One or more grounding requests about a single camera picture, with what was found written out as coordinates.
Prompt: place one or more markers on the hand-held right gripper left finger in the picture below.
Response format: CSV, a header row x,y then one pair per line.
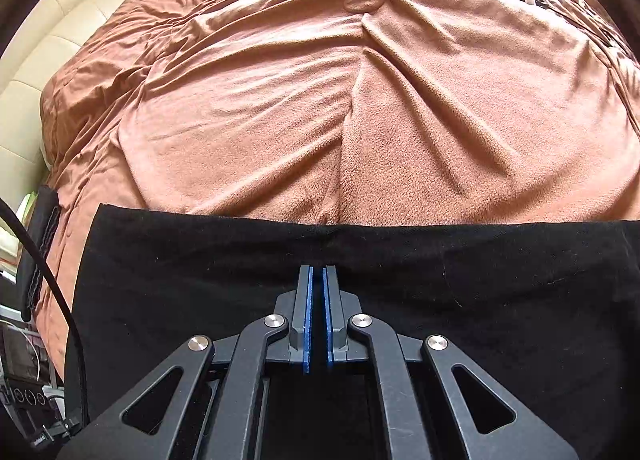
x,y
308,320

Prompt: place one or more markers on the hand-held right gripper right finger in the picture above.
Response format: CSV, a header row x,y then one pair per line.
x,y
327,320

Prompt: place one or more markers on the black pants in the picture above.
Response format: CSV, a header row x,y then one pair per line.
x,y
175,280

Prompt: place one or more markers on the brown fleece blanket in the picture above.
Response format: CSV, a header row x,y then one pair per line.
x,y
250,115

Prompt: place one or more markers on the black electronic device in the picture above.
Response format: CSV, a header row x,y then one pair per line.
x,y
20,360

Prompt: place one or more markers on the cream padded headboard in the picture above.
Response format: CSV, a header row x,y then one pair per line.
x,y
75,40

